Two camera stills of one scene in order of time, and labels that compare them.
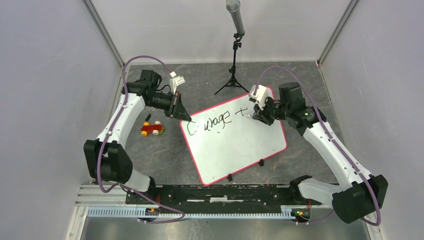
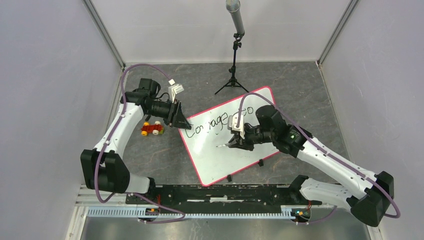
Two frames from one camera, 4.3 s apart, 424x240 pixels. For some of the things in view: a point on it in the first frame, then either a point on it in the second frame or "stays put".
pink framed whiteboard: (228, 138) stays put
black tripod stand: (233, 82) stays put
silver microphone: (233, 7) stays put
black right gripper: (262, 115) -> (236, 141)
